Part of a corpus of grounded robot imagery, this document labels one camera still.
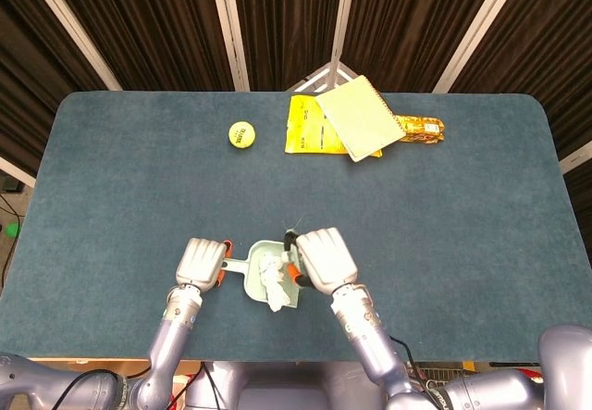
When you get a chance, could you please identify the dark brown curtain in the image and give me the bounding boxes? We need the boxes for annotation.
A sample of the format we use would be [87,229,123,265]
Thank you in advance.
[0,0,592,226]

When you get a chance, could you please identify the white tissue paper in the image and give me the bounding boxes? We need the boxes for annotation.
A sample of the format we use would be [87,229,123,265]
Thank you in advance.
[257,251,292,313]

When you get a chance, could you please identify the grey-blue robot torso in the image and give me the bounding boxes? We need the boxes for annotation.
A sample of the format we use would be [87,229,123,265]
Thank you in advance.
[184,361,389,410]

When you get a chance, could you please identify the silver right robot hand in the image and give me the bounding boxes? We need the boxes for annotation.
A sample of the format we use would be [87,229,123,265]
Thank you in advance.
[282,228,360,296]

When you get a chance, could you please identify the mint green plastic dustpan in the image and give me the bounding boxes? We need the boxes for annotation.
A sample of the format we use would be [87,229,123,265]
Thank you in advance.
[219,240,304,310]

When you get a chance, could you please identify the yellow snack bag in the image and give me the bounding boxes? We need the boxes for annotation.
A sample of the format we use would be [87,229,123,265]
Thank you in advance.
[283,94,384,159]

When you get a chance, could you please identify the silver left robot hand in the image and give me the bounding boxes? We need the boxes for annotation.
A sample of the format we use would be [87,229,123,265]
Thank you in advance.
[174,237,234,291]

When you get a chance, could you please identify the white partition frame foot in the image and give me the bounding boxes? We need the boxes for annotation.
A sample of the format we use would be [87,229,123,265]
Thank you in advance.
[286,60,371,93]

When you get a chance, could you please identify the white partition frame post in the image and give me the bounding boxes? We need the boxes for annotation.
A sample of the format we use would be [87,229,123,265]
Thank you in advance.
[330,0,360,67]
[0,155,36,189]
[20,0,124,92]
[559,145,592,175]
[207,0,253,92]
[432,0,531,94]

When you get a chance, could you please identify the blue felt table cover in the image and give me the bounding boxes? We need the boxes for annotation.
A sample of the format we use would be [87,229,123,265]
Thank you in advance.
[0,91,592,364]

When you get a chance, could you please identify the yellow tennis ball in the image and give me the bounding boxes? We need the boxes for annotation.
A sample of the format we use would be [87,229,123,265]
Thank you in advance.
[227,121,257,152]

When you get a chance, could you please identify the pale yellow spiral notebook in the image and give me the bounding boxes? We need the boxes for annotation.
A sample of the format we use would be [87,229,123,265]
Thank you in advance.
[314,74,408,164]

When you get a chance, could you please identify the golden brown snack packet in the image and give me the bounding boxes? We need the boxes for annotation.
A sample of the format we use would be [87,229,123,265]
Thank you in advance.
[395,113,446,144]

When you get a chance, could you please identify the mint green hand broom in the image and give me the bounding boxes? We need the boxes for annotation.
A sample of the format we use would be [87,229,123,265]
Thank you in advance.
[280,217,304,272]

